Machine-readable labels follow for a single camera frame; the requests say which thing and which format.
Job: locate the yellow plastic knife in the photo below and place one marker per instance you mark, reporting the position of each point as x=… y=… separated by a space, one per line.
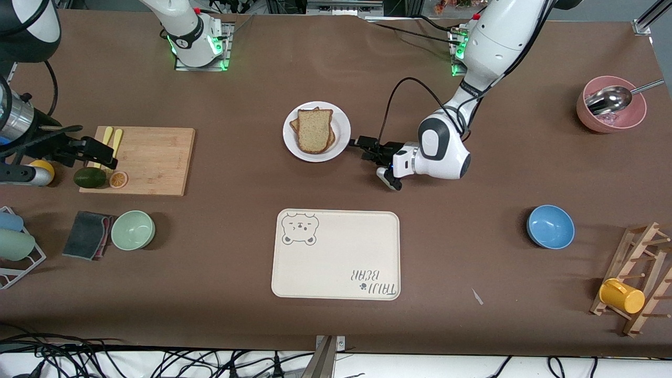
x=106 y=134

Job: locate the metal table edge bracket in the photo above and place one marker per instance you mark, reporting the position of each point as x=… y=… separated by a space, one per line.
x=326 y=359

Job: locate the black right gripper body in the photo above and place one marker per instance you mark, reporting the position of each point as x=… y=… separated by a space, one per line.
x=48 y=143

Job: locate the white tape scrap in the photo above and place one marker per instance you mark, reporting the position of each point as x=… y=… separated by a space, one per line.
x=477 y=296

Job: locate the yellow mug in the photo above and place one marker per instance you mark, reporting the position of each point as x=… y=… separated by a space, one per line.
x=622 y=296

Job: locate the pale green cup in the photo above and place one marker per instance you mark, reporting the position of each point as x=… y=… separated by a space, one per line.
x=16 y=244

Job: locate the grey background equipment box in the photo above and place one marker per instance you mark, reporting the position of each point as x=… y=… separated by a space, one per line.
x=341 y=7

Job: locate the cream bear print tray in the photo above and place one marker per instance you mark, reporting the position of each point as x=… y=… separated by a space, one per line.
x=336 y=262

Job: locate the wooden mug rack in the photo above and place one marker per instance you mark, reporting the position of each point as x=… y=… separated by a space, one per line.
x=651 y=262

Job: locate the folded grey pink cloth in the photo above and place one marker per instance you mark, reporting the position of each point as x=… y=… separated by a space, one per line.
x=84 y=235

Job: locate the yellow lemon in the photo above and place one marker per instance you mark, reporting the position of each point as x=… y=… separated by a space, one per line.
x=44 y=167

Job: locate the metal ladle spoon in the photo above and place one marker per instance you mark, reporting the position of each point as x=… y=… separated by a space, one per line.
x=609 y=100

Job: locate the pale blue cup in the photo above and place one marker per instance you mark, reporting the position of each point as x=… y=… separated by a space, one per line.
x=10 y=221

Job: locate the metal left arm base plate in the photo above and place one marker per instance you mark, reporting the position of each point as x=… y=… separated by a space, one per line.
x=455 y=68

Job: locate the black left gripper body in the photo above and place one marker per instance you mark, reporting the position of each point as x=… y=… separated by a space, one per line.
x=387 y=149

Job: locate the mint green bowl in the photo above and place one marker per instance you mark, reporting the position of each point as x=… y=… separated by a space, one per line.
x=133 y=230

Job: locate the orange slice toy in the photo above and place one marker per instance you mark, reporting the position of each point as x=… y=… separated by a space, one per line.
x=118 y=179

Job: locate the dark green avocado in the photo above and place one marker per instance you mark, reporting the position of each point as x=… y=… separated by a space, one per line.
x=90 y=178

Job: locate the blue bowl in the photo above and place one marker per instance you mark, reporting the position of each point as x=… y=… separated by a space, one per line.
x=550 y=227

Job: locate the pink bowl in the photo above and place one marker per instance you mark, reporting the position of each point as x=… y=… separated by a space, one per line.
x=630 y=123

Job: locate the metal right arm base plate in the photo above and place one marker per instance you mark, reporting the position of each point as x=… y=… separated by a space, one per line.
x=202 y=67

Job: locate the bamboo cutting board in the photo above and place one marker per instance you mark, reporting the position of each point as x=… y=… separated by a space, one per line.
x=152 y=157

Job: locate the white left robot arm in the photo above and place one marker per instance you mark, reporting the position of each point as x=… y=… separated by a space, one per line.
x=493 y=42

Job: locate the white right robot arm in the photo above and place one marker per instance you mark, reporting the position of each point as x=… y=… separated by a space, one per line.
x=26 y=26

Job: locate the yellow plastic fork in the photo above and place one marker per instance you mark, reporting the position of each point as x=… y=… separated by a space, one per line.
x=116 y=137

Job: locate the white round plate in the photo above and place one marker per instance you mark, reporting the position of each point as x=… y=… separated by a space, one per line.
x=342 y=131

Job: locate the aluminium frame profile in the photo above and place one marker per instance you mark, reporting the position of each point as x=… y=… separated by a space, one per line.
x=651 y=16

